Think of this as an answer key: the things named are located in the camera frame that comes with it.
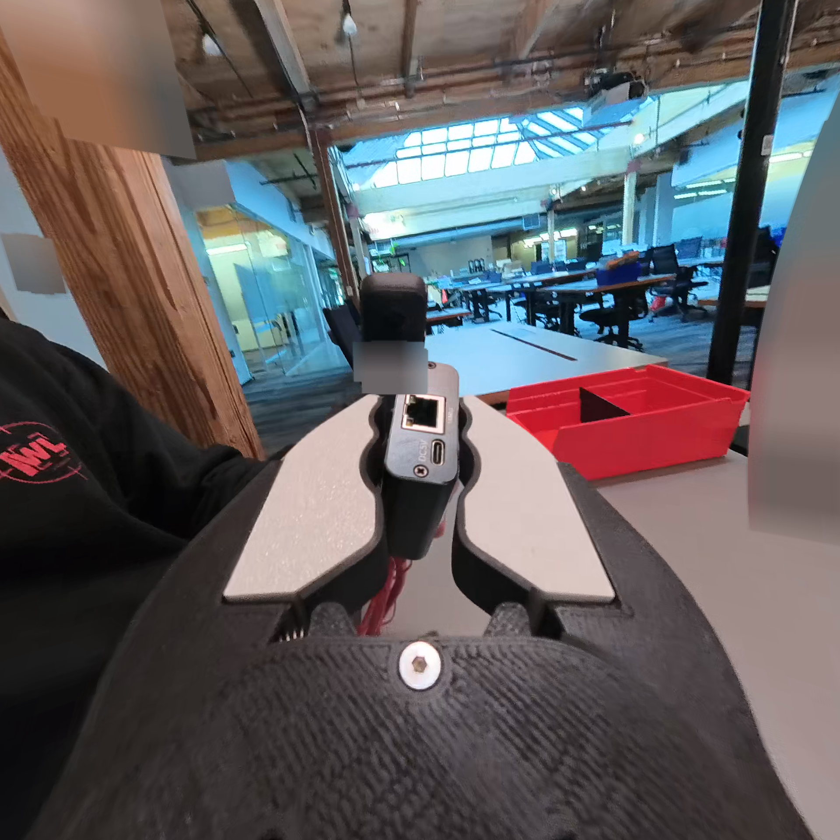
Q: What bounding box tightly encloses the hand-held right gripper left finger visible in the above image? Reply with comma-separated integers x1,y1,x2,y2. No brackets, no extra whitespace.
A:
222,394,391,613

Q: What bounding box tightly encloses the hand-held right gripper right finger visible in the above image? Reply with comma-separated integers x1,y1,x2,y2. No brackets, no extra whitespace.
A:
451,394,618,613

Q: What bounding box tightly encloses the red ethernet cable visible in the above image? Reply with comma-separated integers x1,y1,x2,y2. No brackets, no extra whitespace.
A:
357,554,412,637

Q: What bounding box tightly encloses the black port adapter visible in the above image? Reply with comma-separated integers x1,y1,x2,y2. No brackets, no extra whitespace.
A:
382,364,460,560

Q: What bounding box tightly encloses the person's left forearm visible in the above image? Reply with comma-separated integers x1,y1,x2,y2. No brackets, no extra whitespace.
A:
177,443,293,546

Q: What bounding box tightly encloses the black bin divider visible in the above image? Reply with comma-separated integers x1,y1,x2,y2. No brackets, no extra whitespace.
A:
579,387,633,424

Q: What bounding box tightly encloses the red plastic bin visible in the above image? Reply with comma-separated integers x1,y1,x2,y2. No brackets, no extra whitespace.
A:
505,364,751,481

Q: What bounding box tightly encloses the white desk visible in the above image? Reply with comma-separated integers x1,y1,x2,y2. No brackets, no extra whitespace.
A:
423,322,670,404

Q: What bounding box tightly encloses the wood-top office desk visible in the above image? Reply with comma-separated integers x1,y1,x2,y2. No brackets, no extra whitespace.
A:
543,274,678,349

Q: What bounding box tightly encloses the person's black sweatshirt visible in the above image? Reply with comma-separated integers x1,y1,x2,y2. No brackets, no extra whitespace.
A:
0,318,263,840

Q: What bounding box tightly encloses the black mesh office chair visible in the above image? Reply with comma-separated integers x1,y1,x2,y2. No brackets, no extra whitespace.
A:
648,244,711,322

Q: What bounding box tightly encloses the black pole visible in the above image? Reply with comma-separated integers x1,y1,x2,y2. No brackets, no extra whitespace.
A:
705,0,790,385

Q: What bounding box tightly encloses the wooden post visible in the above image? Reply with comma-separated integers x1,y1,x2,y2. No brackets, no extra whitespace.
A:
0,33,265,460

